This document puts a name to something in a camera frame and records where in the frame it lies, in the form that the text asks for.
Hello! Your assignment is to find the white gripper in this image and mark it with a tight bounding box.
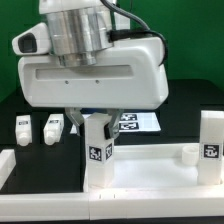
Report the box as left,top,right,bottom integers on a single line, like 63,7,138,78
18,37,168,139

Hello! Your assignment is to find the white desk tabletop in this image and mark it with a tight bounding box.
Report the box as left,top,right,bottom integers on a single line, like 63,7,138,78
82,142,224,194

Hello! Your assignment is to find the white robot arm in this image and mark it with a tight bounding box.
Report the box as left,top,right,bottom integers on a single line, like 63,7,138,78
12,0,168,138

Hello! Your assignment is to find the white marker base sheet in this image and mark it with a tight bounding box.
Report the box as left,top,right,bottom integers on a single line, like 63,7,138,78
70,112,162,134

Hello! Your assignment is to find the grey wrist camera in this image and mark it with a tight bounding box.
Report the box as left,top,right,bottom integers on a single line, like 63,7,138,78
12,22,51,56

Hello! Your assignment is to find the white U-shaped fence frame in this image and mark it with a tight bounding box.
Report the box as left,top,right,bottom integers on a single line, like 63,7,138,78
0,158,224,222

